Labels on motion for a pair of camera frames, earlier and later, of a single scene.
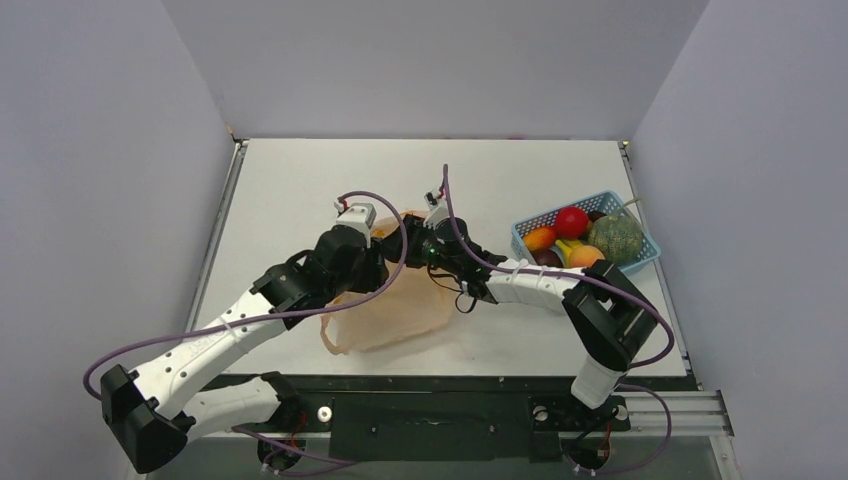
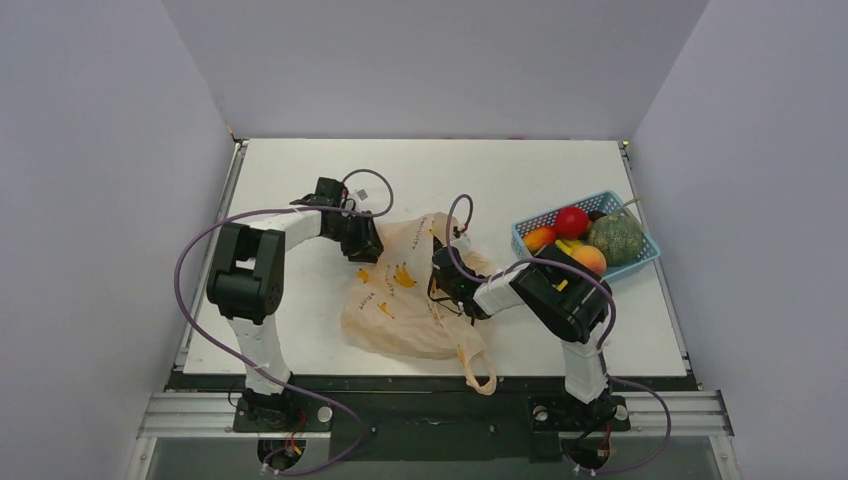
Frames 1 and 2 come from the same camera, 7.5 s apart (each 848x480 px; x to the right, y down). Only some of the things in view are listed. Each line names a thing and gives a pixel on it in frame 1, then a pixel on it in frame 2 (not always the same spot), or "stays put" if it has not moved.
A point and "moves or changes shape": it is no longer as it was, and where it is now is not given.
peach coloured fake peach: x=584 y=255 stays put
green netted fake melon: x=617 y=237 stays put
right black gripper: x=411 y=245 to x=444 y=276
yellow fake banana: x=567 y=248 stays put
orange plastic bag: x=413 y=306 moves or changes shape
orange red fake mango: x=540 y=238 stays put
